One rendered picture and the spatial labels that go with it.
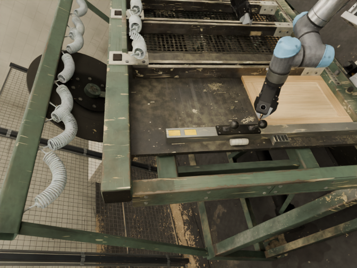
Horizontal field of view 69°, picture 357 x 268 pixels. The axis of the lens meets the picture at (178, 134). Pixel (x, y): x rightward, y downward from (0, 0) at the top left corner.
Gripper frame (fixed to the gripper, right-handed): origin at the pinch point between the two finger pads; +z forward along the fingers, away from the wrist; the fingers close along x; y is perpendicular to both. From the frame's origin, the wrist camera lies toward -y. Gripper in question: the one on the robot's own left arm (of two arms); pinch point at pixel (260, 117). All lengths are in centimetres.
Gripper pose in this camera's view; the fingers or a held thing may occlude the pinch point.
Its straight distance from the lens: 116.4
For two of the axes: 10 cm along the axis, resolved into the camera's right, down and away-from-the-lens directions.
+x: -9.2, -3.2, 2.4
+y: 4.0, -7.2, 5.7
